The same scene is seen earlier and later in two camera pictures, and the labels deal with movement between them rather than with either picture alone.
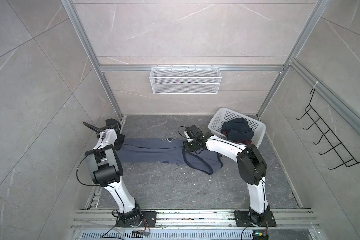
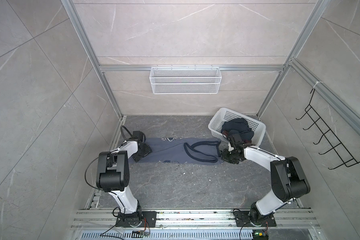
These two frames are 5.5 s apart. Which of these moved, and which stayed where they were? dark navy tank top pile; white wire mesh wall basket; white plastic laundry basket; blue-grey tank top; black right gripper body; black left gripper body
Moved: black left gripper body; black right gripper body
Stayed: white plastic laundry basket; blue-grey tank top; white wire mesh wall basket; dark navy tank top pile
